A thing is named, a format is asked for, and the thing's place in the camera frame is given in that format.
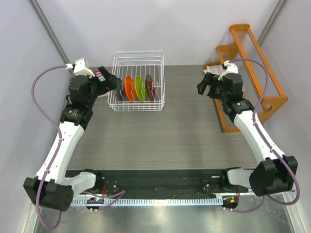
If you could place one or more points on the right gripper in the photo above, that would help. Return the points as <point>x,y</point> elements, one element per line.
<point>208,80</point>

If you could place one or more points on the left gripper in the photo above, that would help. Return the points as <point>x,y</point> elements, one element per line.
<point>109,84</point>

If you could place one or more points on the orange plate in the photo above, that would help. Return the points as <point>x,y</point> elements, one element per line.
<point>129,88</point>

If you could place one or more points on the lime green plate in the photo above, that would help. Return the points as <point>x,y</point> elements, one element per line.
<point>140,88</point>

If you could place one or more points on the red floral plate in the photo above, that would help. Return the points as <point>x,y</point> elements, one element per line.
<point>150,87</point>

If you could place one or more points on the dark teal plate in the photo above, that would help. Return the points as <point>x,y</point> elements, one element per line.
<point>120,94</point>

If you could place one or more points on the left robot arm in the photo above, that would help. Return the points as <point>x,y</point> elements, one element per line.
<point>49,188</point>

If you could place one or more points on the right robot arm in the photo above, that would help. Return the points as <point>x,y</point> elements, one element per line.
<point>274,171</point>

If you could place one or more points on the orange wooden shelf rack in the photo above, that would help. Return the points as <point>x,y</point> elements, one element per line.
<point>245,45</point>

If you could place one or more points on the plastic packets on shelf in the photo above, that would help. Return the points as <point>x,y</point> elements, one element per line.
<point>214,68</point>

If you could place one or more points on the purple children's book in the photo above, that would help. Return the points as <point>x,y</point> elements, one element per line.
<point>99,75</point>

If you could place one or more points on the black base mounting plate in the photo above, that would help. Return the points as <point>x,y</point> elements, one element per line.
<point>164,184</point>

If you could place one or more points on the white wire dish rack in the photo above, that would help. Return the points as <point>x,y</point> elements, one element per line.
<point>139,63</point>

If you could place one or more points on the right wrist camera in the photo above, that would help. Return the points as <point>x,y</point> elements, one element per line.
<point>228,67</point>

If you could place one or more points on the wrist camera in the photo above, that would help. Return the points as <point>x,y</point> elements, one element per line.
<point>79,67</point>
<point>228,67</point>

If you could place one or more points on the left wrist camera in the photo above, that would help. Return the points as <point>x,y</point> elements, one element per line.
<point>79,67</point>

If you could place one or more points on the slotted cable duct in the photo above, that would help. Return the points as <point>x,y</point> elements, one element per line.
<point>85,201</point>

